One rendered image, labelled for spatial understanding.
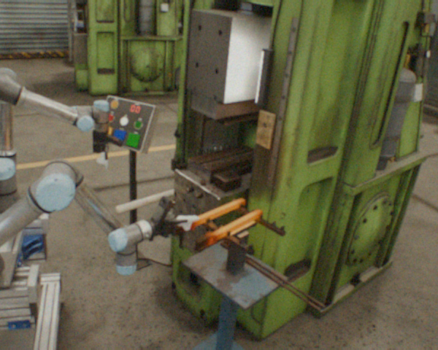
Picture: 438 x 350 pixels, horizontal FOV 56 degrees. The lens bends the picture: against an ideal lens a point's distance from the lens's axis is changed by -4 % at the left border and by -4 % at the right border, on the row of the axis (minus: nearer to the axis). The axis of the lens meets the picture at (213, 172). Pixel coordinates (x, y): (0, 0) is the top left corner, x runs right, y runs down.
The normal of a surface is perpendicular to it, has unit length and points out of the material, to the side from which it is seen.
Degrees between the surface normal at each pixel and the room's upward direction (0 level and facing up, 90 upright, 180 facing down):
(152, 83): 90
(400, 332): 0
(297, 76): 90
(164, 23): 79
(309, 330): 0
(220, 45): 90
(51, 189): 85
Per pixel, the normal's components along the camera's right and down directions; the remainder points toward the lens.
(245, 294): 0.08, -0.90
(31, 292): 0.24, 0.44
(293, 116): -0.76, 0.22
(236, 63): 0.64, 0.38
